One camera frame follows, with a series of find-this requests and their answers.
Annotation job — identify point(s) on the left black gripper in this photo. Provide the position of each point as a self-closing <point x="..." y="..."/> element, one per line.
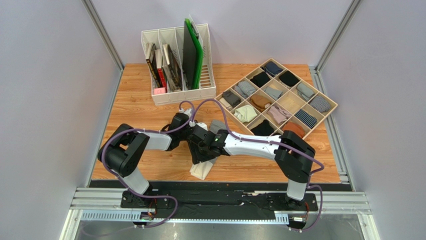
<point x="188" y="125"/>

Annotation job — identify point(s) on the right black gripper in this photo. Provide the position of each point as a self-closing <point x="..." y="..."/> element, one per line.
<point x="206" y="146"/>

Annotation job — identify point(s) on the grey white underwear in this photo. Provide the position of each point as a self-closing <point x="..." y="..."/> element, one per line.
<point x="201" y="170"/>

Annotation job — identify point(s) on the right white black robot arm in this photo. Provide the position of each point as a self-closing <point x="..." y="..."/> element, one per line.
<point x="291" y="153"/>

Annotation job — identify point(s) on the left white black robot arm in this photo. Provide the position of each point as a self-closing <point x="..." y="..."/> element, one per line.
<point x="122" y="155"/>

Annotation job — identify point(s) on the dark patterned book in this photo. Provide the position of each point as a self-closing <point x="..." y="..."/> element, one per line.
<point x="171" y="69"/>

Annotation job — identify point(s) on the red book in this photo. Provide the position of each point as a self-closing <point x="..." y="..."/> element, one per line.
<point x="159" y="67"/>

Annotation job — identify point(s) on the pale green rolled cloth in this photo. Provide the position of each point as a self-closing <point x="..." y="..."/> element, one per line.
<point x="245" y="114"/>

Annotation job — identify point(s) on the dark grey rolled cloth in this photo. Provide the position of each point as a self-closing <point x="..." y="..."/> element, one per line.
<point x="231" y="98"/>

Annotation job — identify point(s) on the white file organizer rack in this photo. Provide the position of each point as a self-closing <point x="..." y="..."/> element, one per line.
<point x="174" y="36"/>

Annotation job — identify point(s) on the black book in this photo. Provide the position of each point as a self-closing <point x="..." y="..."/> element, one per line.
<point x="150" y="57"/>

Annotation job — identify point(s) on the black rolled cloth lower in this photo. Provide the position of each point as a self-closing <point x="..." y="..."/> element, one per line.
<point x="263" y="129"/>

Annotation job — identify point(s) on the black rolled cloth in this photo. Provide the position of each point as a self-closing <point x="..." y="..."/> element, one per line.
<point x="263" y="129"/>
<point x="288" y="79"/>
<point x="260" y="79"/>

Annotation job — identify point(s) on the green black clipboard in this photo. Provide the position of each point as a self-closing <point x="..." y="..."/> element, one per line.
<point x="193" y="55"/>

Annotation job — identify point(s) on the striped grey rolled cloth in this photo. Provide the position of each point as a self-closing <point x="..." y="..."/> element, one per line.
<point x="245" y="89"/>

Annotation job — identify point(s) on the brown rolled cloth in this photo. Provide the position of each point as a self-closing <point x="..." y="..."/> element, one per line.
<point x="260" y="102"/>

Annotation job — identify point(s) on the wooden compartment organizer box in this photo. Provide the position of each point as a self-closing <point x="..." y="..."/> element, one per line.
<point x="228" y="75"/>

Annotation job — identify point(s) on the pink rolled cloth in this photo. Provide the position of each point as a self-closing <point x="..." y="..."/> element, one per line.
<point x="280" y="115"/>

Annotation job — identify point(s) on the black rolled cloth top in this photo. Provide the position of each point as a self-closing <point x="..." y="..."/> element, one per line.
<point x="260" y="79"/>

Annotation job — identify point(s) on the grey folded cloth centre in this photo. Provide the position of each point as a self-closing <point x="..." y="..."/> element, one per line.
<point x="273" y="93"/>

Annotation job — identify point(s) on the rust orange rolled cloth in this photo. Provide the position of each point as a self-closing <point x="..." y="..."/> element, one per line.
<point x="294" y="127"/>

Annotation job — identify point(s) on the navy striped rolled cloth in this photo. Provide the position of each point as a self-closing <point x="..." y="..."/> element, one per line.
<point x="309" y="120"/>

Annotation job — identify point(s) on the black rolled cloth right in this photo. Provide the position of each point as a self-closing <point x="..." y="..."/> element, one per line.
<point x="288" y="79"/>

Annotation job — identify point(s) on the grey rolled cloth right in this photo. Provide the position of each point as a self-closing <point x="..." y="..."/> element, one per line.
<point x="305" y="92"/>

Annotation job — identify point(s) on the grey striped cloth far right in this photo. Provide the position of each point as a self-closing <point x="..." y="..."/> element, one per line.
<point x="320" y="104"/>

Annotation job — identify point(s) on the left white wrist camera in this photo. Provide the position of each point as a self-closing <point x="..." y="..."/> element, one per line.
<point x="189" y="111"/>

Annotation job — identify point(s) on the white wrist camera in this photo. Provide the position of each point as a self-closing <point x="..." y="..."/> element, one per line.
<point x="202" y="125"/>
<point x="189" y="111"/>

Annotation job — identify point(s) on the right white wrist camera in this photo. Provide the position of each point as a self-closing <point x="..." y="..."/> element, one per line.
<point x="202" y="125"/>

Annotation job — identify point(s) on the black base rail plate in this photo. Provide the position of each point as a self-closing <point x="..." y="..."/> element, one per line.
<point x="195" y="200"/>

